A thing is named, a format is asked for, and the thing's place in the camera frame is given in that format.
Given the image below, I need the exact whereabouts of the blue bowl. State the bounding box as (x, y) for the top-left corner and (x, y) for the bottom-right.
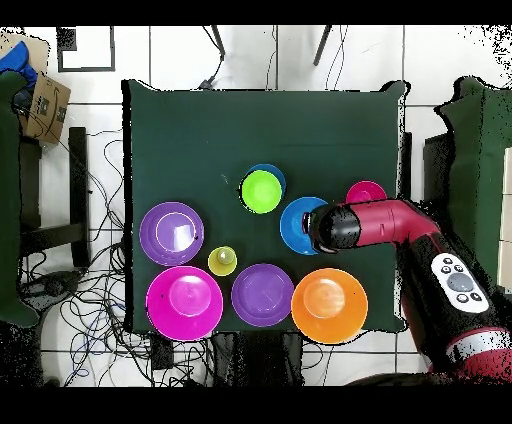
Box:
(279, 196), (330, 256)

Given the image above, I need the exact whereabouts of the tangle of floor cables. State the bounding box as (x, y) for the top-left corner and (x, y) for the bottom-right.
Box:
(19, 127), (219, 387)

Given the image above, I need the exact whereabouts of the black camera tripod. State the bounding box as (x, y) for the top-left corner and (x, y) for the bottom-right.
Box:
(210, 25), (334, 68)

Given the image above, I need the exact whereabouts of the cardboard box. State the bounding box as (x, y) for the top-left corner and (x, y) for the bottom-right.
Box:
(22, 72), (73, 146)

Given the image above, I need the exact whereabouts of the green cloth side table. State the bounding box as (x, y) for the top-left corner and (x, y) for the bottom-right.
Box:
(0, 70), (41, 330)
(434, 75), (512, 289)

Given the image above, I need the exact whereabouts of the translucent teal bowl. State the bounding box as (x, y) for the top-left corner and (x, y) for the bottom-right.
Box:
(247, 162), (288, 199)

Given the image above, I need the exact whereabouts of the large yellow bowl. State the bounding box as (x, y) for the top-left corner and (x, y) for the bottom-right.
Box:
(290, 267), (369, 345)

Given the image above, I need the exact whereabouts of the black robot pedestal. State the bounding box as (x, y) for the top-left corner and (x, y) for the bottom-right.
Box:
(211, 331), (303, 387)

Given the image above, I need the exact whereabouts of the dark green tablecloth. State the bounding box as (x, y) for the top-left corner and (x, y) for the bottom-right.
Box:
(121, 78), (409, 334)

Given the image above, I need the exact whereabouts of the small green bowl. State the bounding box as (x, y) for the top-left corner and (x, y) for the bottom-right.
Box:
(239, 169), (284, 215)

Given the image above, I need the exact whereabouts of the yellow cup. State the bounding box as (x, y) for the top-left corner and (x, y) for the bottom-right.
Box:
(206, 245), (238, 278)

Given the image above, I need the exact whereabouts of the black power strip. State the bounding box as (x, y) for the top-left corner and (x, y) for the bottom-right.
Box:
(150, 333), (174, 370)

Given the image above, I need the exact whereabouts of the small red bowl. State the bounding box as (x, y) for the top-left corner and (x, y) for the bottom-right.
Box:
(345, 180), (388, 205)

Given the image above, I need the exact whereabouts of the white box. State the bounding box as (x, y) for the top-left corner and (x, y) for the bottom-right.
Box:
(496, 146), (512, 295)

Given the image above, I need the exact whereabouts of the black wooden stand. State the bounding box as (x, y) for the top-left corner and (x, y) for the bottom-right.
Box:
(19, 126), (92, 269)
(399, 131), (455, 209)

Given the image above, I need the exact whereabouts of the grey pedestal leg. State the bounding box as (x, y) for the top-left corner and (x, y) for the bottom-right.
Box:
(21, 269), (83, 307)

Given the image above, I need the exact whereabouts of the blue cloth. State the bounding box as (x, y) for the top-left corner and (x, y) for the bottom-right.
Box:
(0, 40), (40, 88)

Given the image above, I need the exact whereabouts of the purple bowl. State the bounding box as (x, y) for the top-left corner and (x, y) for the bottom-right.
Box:
(230, 263), (296, 328)
(138, 201), (206, 268)

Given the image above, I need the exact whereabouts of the large pink bowl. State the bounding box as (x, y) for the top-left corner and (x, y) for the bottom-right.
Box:
(144, 265), (224, 342)

